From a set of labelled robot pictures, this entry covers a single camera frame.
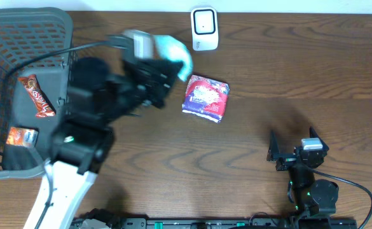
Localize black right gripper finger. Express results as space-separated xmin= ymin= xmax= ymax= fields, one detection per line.
xmin=309 ymin=127 xmax=327 ymax=147
xmin=268 ymin=131 xmax=280 ymax=155

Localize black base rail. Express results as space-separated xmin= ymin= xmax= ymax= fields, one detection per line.
xmin=71 ymin=217 xmax=358 ymax=229

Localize orange brown chocolate bar wrapper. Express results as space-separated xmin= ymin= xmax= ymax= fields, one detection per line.
xmin=18 ymin=74 xmax=56 ymax=118

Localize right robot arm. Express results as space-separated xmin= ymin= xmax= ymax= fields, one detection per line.
xmin=266 ymin=128 xmax=339 ymax=228

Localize small orange snack pack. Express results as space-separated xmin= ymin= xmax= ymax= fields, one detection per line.
xmin=6 ymin=127 xmax=39 ymax=148

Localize grey plastic mesh basket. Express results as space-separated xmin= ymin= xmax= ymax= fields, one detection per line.
xmin=0 ymin=8 xmax=76 ymax=179

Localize red purple snack bag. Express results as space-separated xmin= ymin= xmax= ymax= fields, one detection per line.
xmin=182 ymin=75 xmax=230 ymax=123

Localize teal snack packet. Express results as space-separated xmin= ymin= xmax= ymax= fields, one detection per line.
xmin=153 ymin=35 xmax=193 ymax=81

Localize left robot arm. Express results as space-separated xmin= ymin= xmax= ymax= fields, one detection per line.
xmin=24 ymin=57 xmax=184 ymax=228

